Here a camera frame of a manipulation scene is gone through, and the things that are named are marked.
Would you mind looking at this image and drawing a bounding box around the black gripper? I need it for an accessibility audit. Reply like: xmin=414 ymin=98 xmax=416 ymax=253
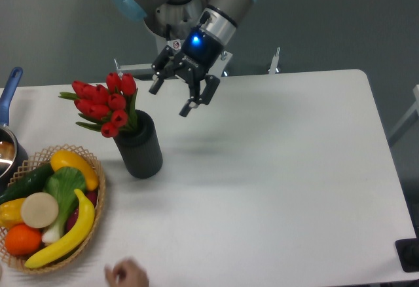
xmin=149 ymin=26 xmax=224 ymax=117

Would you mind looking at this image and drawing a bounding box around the red tulip bouquet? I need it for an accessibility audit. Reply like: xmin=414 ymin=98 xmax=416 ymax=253
xmin=59 ymin=72 xmax=140 ymax=138

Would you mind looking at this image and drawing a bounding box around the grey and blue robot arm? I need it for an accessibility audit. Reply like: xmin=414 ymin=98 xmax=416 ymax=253
xmin=111 ymin=0 xmax=256 ymax=117

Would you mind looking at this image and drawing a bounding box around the dark grey ribbed vase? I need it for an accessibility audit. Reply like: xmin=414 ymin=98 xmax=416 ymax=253
xmin=114 ymin=110 xmax=163 ymax=180

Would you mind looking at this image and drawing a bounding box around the person's hand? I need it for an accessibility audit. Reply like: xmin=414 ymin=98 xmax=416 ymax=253
xmin=104 ymin=258 xmax=150 ymax=287

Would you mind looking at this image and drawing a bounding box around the metal clamp left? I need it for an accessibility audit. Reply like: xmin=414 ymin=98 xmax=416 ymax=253
xmin=114 ymin=58 xmax=125 ymax=78

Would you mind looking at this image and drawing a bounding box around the metal clamp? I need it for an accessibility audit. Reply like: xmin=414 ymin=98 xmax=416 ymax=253
xmin=268 ymin=47 xmax=281 ymax=75
xmin=114 ymin=58 xmax=125 ymax=78

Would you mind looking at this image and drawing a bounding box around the metal clamp right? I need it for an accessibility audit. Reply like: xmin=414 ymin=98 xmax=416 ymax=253
xmin=268 ymin=47 xmax=281 ymax=75

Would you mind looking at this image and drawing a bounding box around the dark red vegetable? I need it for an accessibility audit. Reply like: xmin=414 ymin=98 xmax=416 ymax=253
xmin=65 ymin=191 xmax=98 ymax=233

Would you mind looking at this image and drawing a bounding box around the green bok choy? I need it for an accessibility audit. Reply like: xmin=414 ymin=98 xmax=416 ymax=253
xmin=42 ymin=166 xmax=86 ymax=246

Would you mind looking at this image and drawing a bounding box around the woven wicker basket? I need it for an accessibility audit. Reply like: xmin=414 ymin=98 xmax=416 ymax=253
xmin=1 ymin=144 xmax=105 ymax=275

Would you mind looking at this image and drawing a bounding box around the yellow banana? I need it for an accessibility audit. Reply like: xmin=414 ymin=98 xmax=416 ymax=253
xmin=24 ymin=189 xmax=95 ymax=269

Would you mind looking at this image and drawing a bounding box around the green cucumber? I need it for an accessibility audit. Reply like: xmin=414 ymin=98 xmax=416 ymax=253
xmin=1 ymin=163 xmax=54 ymax=204

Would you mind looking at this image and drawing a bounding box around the beige round slice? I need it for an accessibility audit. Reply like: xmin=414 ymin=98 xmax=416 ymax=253
xmin=20 ymin=192 xmax=59 ymax=229

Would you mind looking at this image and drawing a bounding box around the yellow bell pepper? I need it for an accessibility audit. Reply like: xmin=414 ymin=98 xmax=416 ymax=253
xmin=1 ymin=198 xmax=26 ymax=229

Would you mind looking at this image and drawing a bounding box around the orange fruit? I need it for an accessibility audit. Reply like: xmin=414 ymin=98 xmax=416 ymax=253
xmin=5 ymin=223 xmax=41 ymax=256

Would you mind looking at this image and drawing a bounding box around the black device at table edge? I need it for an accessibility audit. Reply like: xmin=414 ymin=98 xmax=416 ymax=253
xmin=395 ymin=238 xmax=418 ymax=273

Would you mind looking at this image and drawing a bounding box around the blue handled saucepan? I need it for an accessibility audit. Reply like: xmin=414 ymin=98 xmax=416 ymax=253
xmin=1 ymin=67 xmax=28 ymax=192

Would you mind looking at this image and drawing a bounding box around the white frame at right edge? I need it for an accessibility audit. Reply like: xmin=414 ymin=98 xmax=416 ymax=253
xmin=387 ymin=85 xmax=418 ymax=147

